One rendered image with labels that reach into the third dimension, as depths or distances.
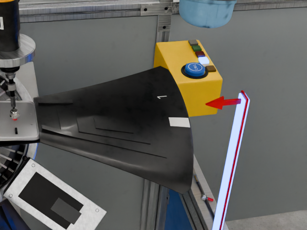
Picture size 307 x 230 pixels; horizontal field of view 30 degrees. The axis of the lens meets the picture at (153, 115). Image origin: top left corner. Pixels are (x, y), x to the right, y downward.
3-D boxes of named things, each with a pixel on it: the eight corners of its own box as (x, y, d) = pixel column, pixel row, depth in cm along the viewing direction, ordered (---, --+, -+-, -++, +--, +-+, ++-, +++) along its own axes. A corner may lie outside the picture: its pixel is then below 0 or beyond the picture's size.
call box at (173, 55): (151, 81, 130) (155, 40, 123) (193, 78, 132) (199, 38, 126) (171, 124, 118) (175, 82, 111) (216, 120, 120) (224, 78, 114)
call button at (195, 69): (182, 69, 117) (182, 61, 116) (200, 67, 118) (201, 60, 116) (187, 80, 114) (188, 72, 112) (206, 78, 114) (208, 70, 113)
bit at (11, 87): (7, 106, 79) (4, 74, 76) (14, 102, 80) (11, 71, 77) (13, 109, 79) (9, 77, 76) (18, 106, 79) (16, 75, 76)
